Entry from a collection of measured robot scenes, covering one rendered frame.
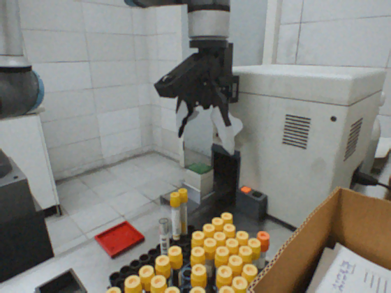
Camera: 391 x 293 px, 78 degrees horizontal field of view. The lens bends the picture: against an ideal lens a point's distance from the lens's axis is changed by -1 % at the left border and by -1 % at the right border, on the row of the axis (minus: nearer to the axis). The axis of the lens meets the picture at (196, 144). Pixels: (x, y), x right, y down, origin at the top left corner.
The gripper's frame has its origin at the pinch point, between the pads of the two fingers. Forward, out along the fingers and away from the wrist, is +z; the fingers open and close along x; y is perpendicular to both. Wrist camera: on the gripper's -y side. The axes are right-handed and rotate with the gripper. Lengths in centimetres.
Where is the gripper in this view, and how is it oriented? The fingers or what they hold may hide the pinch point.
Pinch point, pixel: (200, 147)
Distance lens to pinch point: 49.9
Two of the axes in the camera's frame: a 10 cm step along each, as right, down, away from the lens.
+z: 0.1, 9.4, 3.4
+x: -7.1, -2.4, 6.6
